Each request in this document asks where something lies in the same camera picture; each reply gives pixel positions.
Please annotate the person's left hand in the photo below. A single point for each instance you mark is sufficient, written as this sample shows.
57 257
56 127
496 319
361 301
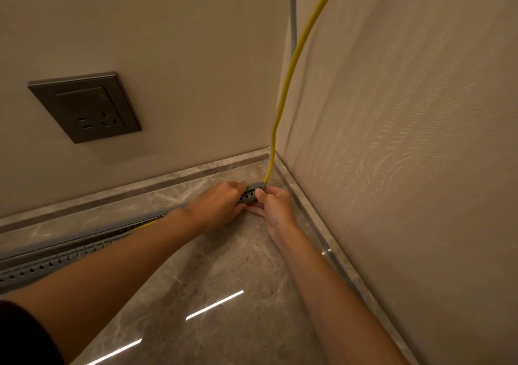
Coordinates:
214 207

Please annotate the person's right hand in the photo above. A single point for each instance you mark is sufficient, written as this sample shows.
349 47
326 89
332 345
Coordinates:
279 215

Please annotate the person's right forearm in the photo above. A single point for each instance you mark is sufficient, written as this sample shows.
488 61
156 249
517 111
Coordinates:
340 304

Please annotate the person's left forearm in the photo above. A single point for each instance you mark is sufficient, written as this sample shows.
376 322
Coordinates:
101 271

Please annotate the black sleeve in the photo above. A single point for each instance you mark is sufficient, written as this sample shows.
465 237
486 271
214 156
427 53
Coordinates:
24 336

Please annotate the grey wall socket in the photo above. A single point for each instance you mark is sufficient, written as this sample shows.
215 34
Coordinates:
87 108

